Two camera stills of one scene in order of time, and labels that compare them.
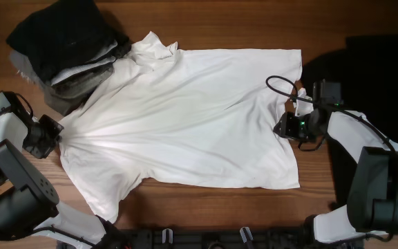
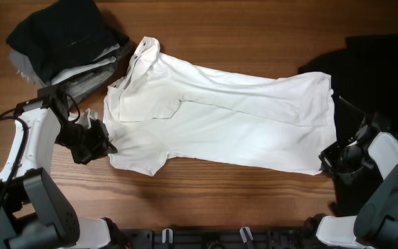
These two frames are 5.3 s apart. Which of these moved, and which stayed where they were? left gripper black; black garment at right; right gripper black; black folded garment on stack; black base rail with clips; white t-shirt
Moved: left gripper black; white t-shirt; right gripper black
Stayed: black garment at right; black folded garment on stack; black base rail with clips
